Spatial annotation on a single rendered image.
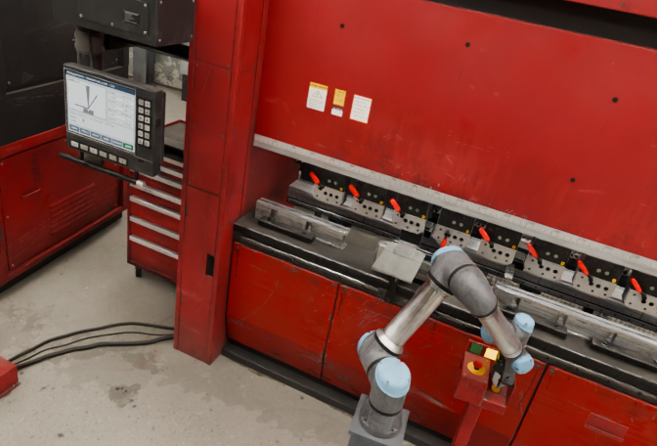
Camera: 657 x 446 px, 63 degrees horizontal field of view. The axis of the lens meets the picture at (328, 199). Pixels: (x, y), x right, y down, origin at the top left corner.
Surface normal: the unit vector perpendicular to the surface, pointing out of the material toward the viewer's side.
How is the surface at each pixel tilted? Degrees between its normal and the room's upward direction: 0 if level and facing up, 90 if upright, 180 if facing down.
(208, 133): 90
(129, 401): 0
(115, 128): 90
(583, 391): 90
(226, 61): 90
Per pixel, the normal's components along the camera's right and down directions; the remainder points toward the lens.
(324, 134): -0.39, 0.35
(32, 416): 0.17, -0.88
